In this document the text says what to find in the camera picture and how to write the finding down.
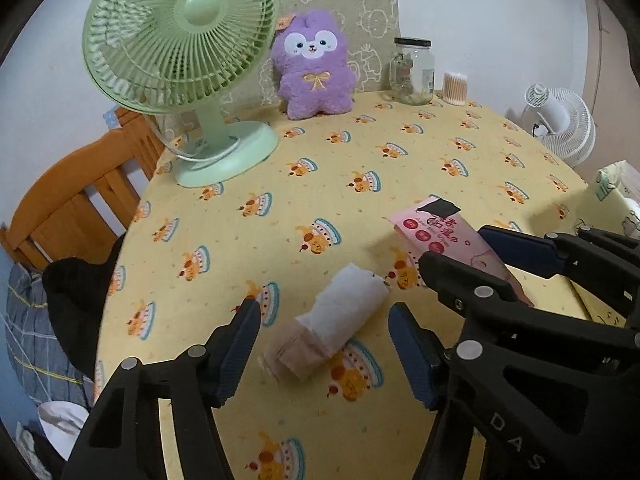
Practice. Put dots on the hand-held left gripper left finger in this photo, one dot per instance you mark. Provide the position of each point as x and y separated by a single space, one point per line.
240 355

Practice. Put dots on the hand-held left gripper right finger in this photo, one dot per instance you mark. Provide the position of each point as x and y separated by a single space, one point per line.
410 355

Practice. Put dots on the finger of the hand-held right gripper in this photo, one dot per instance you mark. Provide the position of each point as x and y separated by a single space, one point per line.
520 252
500 310

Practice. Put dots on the pink wet wipes packet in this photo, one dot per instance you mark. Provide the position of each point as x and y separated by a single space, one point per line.
440 232

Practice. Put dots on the white beige cloth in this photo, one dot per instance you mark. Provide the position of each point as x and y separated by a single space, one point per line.
345 300

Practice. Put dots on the green white tissue box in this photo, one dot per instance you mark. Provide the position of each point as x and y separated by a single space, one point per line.
622 177

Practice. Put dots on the white standing fan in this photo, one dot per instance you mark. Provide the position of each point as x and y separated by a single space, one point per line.
565 120

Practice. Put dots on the black garment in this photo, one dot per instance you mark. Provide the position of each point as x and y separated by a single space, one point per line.
75 300

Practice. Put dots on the cotton swab box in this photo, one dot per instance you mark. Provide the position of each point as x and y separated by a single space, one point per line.
456 89

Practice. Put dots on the yellow printed tablecloth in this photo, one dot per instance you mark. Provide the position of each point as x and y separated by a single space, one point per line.
325 200

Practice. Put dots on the blue plaid bedding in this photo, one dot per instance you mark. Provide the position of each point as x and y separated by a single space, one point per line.
35 340

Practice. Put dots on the glass jar black lid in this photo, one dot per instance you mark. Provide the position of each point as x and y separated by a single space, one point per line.
412 75

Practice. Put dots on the wooden bed headboard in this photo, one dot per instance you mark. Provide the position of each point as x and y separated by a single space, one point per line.
65 200

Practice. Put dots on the purple plush toy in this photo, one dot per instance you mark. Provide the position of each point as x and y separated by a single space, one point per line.
312 85

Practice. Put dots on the blue paper tag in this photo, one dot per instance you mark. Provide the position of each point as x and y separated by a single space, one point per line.
111 118

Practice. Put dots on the beige cartoon-print cushion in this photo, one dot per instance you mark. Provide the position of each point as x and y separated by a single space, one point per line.
370 20

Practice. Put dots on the green desk fan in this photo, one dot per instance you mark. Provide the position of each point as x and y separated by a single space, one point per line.
200 10

